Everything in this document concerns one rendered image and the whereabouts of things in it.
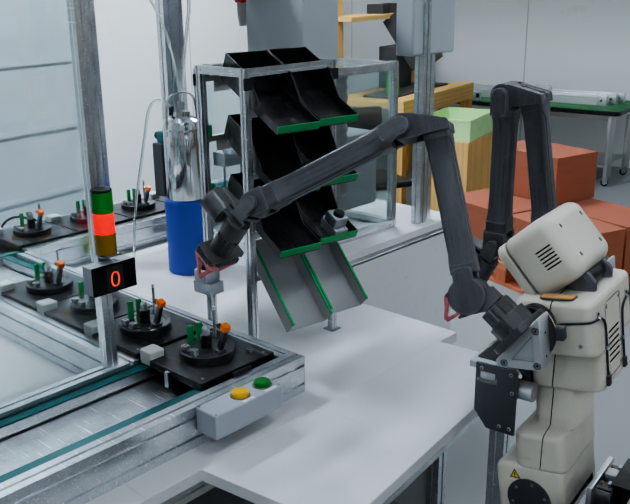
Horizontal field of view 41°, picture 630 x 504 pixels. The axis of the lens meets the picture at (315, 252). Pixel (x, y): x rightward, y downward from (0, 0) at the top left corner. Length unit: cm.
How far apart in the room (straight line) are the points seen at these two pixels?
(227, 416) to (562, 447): 75
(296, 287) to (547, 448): 79
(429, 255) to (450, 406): 164
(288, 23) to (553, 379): 178
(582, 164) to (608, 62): 348
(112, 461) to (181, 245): 133
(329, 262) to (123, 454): 89
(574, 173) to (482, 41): 413
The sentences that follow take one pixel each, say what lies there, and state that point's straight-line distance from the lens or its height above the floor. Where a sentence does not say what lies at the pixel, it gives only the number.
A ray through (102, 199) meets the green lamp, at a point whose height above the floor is 140.
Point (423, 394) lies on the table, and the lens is 220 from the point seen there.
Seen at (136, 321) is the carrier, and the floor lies 99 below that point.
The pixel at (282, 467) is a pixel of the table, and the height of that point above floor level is 86.
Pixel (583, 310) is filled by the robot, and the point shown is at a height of 122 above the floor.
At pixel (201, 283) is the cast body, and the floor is 117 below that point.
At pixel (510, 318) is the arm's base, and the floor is 122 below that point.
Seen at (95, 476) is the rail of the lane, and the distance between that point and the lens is 184.
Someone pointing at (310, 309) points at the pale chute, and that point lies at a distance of 229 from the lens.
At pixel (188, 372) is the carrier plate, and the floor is 97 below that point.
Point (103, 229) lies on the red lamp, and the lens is 201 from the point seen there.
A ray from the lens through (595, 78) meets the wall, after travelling 926.
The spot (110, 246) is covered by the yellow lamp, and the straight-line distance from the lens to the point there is 203.
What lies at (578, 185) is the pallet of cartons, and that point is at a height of 56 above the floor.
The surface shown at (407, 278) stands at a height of 66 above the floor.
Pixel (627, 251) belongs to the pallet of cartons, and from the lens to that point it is 538.
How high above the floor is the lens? 187
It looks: 18 degrees down
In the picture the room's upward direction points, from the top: 1 degrees counter-clockwise
